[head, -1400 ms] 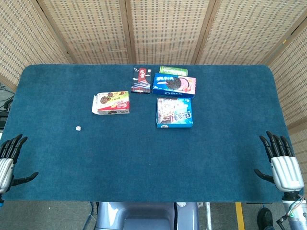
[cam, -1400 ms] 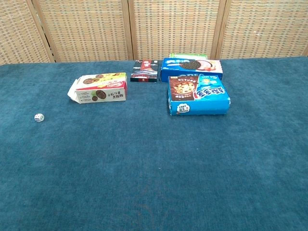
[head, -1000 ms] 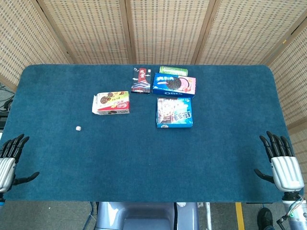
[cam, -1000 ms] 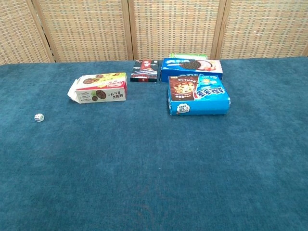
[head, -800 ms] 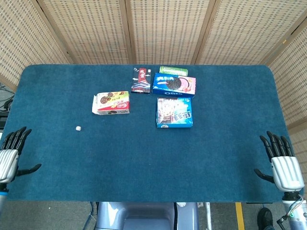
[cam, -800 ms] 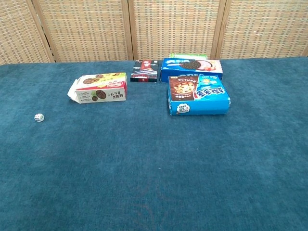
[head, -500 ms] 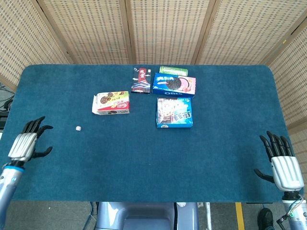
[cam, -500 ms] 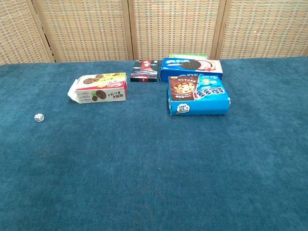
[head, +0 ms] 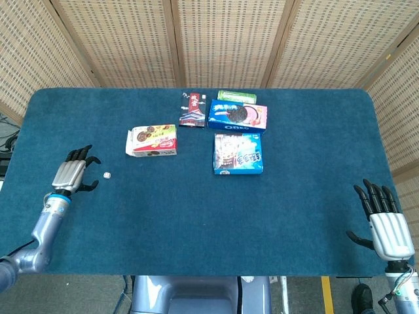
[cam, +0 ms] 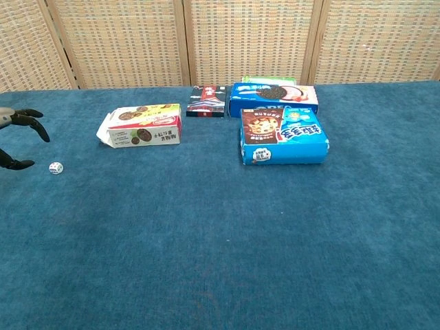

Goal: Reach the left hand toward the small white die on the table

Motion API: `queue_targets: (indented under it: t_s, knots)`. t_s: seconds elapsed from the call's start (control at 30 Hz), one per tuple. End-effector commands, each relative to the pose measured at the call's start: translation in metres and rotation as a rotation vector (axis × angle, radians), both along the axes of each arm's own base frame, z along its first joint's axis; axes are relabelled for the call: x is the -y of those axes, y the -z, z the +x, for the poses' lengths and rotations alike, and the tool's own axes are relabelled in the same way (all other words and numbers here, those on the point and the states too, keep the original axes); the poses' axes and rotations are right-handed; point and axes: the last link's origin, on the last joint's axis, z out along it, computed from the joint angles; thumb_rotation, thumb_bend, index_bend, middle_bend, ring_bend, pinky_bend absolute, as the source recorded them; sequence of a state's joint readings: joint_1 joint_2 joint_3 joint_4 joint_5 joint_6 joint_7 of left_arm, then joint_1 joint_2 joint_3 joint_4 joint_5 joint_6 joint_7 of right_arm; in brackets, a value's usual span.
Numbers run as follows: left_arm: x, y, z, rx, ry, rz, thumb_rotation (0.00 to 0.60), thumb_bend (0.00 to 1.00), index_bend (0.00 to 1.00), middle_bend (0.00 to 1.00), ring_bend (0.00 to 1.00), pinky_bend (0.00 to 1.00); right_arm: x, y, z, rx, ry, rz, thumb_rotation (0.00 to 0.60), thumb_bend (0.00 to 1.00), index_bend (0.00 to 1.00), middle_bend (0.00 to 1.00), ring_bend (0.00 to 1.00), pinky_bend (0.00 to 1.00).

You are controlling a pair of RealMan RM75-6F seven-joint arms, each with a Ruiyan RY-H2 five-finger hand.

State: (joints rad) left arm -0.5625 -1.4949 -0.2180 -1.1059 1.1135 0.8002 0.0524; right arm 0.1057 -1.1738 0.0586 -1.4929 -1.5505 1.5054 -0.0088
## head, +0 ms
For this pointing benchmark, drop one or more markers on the blue table cloth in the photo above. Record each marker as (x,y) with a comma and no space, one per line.
(209,202)

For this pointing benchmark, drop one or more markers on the bamboo folding screen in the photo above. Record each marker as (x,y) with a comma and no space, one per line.
(209,42)

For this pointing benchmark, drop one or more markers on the small white die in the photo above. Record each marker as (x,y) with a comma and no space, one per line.
(106,175)

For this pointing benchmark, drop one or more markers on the black shoe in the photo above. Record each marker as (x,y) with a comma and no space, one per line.
(361,298)

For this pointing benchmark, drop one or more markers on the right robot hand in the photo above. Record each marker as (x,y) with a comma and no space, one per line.
(389,229)

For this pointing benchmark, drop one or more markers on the green snack pack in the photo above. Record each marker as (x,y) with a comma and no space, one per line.
(237,97)

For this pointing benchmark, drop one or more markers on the robot torso base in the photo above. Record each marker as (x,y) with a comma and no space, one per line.
(199,294)

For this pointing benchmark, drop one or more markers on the dark palace print box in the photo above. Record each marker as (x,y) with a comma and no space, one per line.
(193,110)

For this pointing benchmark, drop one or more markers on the yellow floor tape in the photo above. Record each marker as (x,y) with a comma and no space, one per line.
(327,294)

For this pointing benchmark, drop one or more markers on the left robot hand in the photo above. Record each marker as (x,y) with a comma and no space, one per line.
(69,171)

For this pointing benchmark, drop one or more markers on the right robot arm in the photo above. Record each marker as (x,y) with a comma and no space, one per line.
(402,288)

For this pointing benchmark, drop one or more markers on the light blue cookie box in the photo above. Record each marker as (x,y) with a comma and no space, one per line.
(238,153)

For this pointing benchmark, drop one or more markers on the red white snack box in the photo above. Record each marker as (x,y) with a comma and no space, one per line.
(153,140)

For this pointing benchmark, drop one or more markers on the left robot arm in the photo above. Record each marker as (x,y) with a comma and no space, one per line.
(39,235)

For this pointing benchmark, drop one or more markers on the blue Oreo box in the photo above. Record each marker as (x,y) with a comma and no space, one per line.
(238,116)

